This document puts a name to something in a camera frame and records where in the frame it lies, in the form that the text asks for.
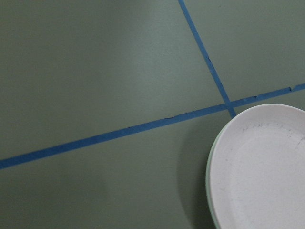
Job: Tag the pink plate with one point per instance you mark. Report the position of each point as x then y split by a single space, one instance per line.
258 169

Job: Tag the cream plate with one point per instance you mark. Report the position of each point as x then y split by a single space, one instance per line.
208 186

